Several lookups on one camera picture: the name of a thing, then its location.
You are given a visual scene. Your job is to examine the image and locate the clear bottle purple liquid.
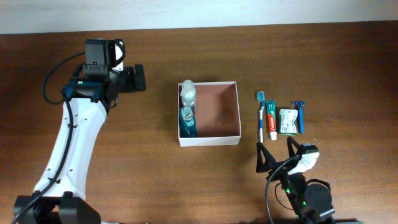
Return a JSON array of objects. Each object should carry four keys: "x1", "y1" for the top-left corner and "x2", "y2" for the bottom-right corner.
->
[{"x1": 180, "y1": 80, "x2": 197, "y2": 113}]

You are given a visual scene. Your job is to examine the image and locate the blue disposable razor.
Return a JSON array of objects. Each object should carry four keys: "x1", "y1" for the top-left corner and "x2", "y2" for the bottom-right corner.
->
[{"x1": 292, "y1": 101, "x2": 305, "y2": 134}]

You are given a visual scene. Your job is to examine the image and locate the blue white toothbrush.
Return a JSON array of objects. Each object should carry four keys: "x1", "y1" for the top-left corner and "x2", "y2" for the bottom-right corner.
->
[{"x1": 257, "y1": 91, "x2": 265, "y2": 142}]

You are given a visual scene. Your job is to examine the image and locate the red green toothpaste tube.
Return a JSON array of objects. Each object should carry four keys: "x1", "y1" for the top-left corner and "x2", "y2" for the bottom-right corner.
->
[{"x1": 265, "y1": 100, "x2": 277, "y2": 141}]

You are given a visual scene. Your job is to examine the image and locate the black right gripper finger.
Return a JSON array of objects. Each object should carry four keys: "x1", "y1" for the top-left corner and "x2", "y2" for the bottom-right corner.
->
[
  {"x1": 256, "y1": 142, "x2": 277, "y2": 173},
  {"x1": 287, "y1": 136, "x2": 300, "y2": 158}
]

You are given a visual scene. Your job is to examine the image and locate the teal mouthwash bottle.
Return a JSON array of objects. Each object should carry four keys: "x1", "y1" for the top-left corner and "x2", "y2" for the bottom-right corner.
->
[{"x1": 180, "y1": 106, "x2": 197, "y2": 138}]

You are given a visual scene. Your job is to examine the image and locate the white cardboard box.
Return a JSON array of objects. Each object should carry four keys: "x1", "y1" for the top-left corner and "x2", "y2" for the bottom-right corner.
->
[{"x1": 177, "y1": 82, "x2": 242, "y2": 147}]

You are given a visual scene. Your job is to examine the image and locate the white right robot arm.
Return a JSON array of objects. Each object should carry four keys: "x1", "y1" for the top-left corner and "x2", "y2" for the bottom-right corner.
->
[{"x1": 256, "y1": 136, "x2": 360, "y2": 224}]

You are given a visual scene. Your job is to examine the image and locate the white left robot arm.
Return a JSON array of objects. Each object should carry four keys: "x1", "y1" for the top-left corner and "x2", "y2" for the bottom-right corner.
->
[{"x1": 13, "y1": 39, "x2": 146, "y2": 223}]

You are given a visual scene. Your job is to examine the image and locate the green white packet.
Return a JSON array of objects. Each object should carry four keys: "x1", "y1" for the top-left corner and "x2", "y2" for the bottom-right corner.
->
[{"x1": 279, "y1": 109, "x2": 298, "y2": 136}]

